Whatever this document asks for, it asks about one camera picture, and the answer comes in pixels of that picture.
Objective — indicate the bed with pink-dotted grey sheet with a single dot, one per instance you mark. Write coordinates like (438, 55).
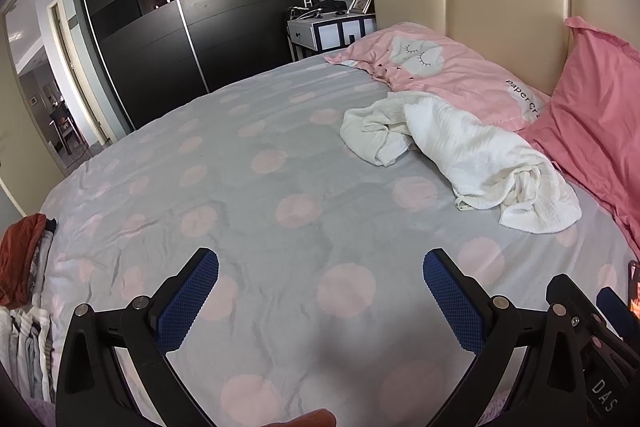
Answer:
(280, 147)

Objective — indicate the purple fleece cloth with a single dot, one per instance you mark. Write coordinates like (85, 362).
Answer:
(37, 414)

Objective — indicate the stack of folded clothes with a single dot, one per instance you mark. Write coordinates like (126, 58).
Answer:
(30, 342)

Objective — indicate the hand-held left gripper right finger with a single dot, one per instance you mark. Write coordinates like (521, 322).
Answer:
(452, 302)

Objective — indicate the picture frame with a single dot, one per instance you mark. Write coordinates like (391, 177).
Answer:
(361, 3)

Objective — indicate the black sliding door wardrobe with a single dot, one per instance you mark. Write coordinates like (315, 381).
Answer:
(150, 57)

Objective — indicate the white crinkle cotton garment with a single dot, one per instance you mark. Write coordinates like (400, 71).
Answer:
(475, 152)

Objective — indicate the plain pink pillow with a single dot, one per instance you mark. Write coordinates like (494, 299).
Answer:
(590, 122)

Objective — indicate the white nightstand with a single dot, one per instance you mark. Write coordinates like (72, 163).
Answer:
(330, 34)

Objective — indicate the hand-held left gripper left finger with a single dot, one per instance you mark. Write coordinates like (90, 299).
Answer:
(192, 297)

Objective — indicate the rust orange folded sweater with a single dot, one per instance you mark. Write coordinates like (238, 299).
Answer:
(20, 257)

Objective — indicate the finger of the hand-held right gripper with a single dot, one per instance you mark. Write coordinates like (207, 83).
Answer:
(611, 304)
(572, 297)

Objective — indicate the pink cat print pillow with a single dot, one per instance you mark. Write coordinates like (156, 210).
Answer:
(450, 72)

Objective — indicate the dark wooden chair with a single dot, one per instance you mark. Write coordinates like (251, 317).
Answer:
(65, 127)

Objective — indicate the cream room door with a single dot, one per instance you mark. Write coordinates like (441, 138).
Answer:
(7, 107)

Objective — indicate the dark cloth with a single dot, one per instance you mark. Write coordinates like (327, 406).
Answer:
(330, 6)

